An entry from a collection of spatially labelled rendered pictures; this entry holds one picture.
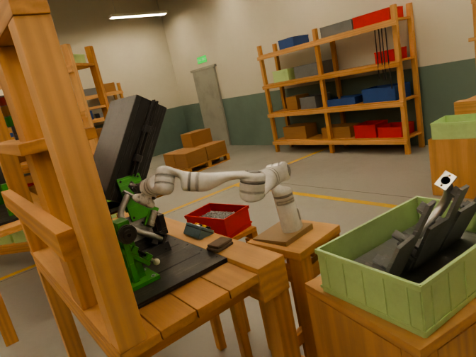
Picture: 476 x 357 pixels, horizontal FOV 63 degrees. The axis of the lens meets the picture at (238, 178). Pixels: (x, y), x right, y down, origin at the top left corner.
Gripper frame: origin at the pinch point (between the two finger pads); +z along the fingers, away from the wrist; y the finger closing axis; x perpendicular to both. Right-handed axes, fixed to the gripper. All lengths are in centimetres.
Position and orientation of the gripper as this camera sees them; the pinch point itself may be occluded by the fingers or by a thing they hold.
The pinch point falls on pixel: (137, 193)
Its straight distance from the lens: 171.1
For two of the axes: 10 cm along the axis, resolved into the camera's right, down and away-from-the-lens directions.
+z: -5.2, 1.8, 8.3
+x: -3.1, 8.7, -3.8
